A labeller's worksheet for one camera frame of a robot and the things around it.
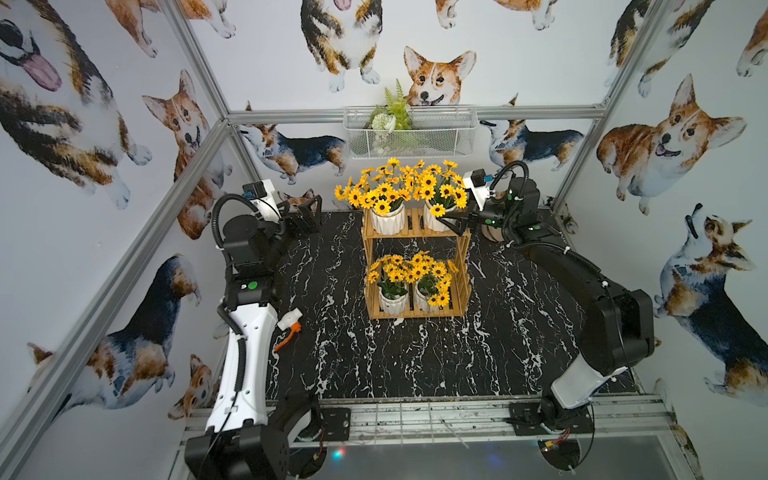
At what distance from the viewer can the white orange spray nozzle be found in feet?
2.94

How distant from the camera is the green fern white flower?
2.67 feet

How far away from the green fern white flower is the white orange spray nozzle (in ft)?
2.01

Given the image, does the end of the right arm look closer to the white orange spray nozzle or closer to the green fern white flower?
the green fern white flower
